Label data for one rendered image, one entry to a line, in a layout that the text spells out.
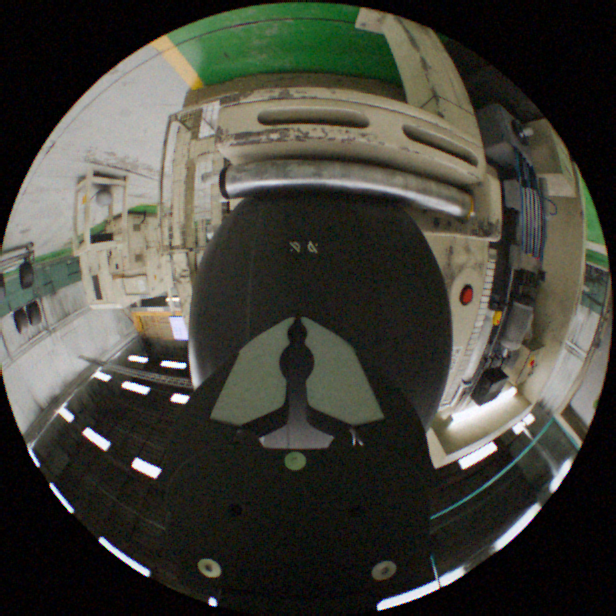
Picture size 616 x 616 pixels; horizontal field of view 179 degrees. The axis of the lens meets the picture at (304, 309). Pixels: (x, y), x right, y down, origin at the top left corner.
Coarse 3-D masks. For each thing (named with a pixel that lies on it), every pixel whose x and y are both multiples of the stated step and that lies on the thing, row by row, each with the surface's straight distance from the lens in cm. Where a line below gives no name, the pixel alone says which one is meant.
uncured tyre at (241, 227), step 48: (240, 240) 18; (336, 240) 18; (384, 240) 19; (240, 288) 16; (288, 288) 15; (336, 288) 15; (384, 288) 16; (432, 288) 19; (192, 336) 20; (240, 336) 15; (384, 336) 16; (432, 336) 18; (288, 384) 15; (432, 384) 19; (288, 432) 18
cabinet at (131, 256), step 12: (120, 216) 483; (132, 216) 470; (120, 228) 474; (132, 228) 465; (144, 228) 492; (132, 240) 461; (144, 240) 488; (108, 252) 515; (120, 252) 476; (132, 252) 458; (144, 252) 485; (108, 264) 521; (120, 264) 480; (132, 264) 455; (144, 264) 482
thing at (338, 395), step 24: (312, 336) 11; (336, 336) 11; (312, 360) 10; (336, 360) 9; (312, 384) 8; (336, 384) 8; (360, 384) 8; (312, 408) 7; (336, 408) 7; (360, 408) 8; (336, 432) 8
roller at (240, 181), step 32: (288, 160) 25; (320, 160) 25; (224, 192) 25; (256, 192) 24; (288, 192) 24; (320, 192) 24; (352, 192) 25; (384, 192) 25; (416, 192) 27; (448, 192) 30
